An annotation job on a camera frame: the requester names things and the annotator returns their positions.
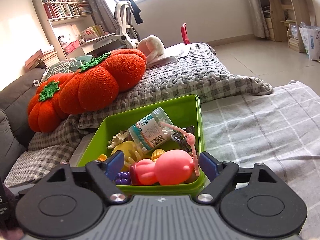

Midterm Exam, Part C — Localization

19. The purple grape toy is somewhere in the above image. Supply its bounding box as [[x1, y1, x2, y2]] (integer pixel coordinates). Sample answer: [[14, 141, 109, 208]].
[[114, 172, 131, 185]]

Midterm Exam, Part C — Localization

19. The yellow toy pot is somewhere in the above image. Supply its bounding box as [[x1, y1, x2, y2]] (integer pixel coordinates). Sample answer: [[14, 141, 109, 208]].
[[111, 141, 137, 172]]

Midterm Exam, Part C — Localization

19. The beige starfish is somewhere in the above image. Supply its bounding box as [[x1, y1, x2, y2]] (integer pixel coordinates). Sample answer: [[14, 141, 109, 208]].
[[107, 130, 129, 149]]

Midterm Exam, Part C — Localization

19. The pink rubber toy figure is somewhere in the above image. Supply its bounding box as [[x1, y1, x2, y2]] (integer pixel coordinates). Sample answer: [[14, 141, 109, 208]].
[[129, 121, 201, 186]]

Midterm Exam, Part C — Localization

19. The grey transparent hair claw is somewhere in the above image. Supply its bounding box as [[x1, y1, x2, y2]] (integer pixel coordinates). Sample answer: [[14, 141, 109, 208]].
[[171, 125, 195, 153]]

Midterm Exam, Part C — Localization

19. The yellow corn toy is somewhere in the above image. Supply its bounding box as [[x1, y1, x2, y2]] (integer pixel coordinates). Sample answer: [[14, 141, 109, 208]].
[[151, 148, 165, 162]]

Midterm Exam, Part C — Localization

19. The clear cotton swab jar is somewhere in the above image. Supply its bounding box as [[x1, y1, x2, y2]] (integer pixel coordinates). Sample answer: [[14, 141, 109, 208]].
[[128, 107, 174, 153]]

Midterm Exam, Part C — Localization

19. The person's left hand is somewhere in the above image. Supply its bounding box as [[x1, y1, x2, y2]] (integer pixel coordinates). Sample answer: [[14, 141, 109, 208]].
[[0, 228, 24, 240]]

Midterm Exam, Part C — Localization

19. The grey sofa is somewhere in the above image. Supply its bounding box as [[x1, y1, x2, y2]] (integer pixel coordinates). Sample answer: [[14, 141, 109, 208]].
[[1, 68, 45, 181]]

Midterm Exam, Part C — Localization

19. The green plastic box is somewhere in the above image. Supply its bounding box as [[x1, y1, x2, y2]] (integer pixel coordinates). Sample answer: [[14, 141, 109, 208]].
[[76, 94, 207, 197]]

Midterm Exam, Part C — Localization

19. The grey grid bedsheet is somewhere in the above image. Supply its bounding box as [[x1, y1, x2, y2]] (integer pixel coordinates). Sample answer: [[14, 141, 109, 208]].
[[200, 81, 319, 239]]

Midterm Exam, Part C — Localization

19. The large orange pumpkin cushion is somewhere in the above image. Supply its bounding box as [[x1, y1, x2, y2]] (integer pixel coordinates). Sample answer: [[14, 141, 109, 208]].
[[59, 49, 146, 114]]

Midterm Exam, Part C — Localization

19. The small orange pumpkin cushion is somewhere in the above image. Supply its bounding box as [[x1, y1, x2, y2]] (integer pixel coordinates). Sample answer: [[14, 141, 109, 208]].
[[27, 73, 73, 133]]

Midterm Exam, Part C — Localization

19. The grey checked quilt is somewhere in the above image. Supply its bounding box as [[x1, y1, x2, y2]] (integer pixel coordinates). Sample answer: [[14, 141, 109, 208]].
[[2, 43, 273, 187]]

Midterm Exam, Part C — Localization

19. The teal patterned pillow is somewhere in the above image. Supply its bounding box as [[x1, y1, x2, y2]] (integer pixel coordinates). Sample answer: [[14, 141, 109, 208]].
[[41, 55, 93, 83]]

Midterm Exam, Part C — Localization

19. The pink white plush toy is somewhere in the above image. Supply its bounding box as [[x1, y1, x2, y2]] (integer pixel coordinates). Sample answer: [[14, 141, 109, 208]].
[[137, 35, 165, 63]]

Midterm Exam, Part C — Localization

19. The red object behind bed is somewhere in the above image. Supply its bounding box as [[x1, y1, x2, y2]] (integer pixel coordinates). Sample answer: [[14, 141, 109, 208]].
[[181, 23, 190, 45]]

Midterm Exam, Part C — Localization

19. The white office chair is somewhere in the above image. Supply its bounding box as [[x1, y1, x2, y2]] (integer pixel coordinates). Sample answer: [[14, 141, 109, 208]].
[[114, 0, 140, 49]]

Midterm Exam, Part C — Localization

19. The white paper bag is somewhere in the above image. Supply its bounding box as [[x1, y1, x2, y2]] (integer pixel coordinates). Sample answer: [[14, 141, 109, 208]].
[[299, 22, 320, 61]]

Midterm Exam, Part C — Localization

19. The white bookshelf with books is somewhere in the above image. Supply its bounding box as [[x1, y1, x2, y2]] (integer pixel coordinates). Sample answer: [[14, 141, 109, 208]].
[[32, 0, 118, 61]]

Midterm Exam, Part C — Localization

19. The wooden shelf unit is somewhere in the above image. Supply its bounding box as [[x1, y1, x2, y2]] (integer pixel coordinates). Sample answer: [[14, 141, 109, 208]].
[[260, 0, 316, 53]]

